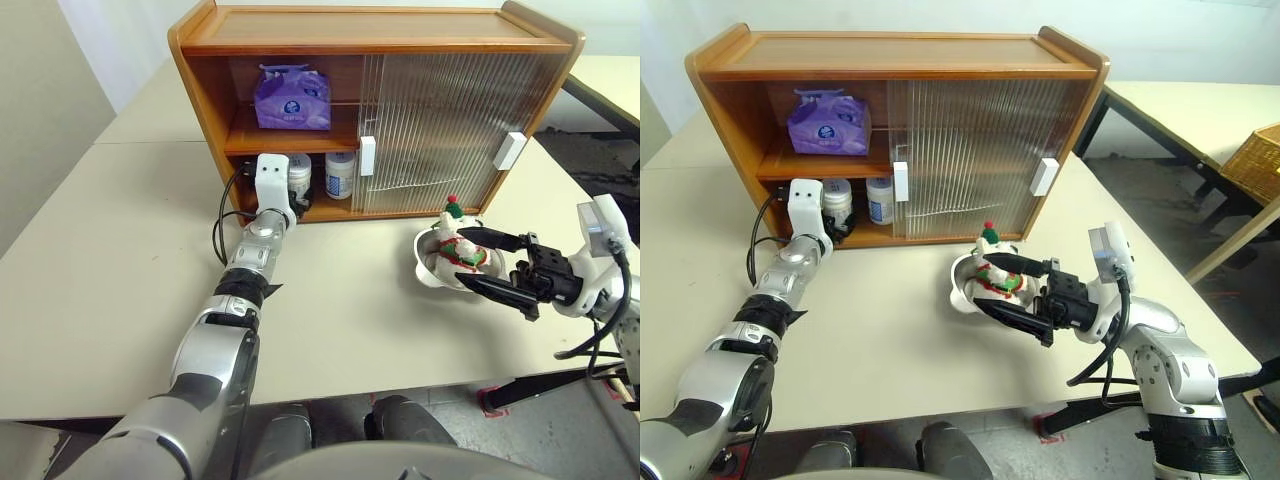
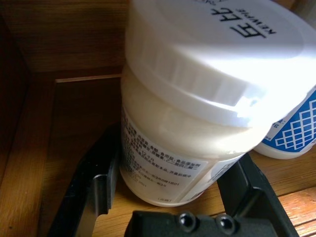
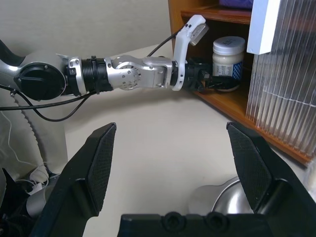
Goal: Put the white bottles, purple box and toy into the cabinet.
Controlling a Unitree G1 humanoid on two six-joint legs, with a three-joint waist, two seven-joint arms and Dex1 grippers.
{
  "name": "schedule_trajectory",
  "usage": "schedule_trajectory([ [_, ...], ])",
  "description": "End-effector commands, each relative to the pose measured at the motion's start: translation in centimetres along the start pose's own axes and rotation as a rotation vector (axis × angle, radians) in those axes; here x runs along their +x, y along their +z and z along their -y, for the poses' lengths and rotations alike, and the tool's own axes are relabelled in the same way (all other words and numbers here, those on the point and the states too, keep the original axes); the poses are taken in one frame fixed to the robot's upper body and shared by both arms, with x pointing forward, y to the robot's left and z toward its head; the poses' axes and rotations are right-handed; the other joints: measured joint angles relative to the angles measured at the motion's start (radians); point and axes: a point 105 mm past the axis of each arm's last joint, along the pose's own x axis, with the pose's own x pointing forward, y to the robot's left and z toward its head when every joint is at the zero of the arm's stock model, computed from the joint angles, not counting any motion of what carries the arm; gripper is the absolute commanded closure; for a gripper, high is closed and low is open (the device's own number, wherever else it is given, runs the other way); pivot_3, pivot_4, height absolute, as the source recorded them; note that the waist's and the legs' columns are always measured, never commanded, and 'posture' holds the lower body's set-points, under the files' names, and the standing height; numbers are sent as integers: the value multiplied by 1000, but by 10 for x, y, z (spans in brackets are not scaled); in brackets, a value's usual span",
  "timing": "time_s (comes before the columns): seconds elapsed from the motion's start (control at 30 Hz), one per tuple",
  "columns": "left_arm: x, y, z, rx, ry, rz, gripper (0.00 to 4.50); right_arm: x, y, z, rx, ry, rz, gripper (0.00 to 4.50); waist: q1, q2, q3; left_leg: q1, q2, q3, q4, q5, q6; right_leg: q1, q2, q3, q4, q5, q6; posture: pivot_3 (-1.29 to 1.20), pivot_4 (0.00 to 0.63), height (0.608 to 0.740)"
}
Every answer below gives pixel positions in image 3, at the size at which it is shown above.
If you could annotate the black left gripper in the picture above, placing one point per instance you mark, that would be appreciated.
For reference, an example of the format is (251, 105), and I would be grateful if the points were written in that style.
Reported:
(197, 74)

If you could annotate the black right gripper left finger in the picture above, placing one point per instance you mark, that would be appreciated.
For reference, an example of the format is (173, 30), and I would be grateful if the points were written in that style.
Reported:
(81, 177)

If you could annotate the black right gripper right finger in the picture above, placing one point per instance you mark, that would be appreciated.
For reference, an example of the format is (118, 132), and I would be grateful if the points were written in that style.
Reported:
(261, 172)

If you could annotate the white-lidded glass jar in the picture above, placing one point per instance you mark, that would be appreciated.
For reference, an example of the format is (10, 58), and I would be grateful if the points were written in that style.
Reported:
(228, 59)

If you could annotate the stainless steel bowl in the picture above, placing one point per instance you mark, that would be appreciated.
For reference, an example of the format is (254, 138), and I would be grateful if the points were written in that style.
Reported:
(227, 197)

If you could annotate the ribbed glass sliding door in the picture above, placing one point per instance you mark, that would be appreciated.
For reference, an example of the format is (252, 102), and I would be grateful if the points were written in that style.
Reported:
(284, 98)

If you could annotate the purple pouch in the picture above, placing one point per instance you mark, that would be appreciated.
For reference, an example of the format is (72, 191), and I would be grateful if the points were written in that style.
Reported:
(234, 3)

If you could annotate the brown wooden cabinet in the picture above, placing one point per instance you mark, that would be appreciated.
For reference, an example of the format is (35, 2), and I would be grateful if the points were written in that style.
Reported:
(222, 103)

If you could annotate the grey rounded leg cover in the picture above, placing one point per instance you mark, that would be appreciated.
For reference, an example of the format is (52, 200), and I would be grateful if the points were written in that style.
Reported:
(37, 202)

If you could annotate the silver robot torso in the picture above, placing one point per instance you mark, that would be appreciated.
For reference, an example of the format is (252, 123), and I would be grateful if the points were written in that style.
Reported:
(8, 74)

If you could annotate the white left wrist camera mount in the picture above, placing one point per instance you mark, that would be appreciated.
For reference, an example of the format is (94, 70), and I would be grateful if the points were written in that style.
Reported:
(181, 44)

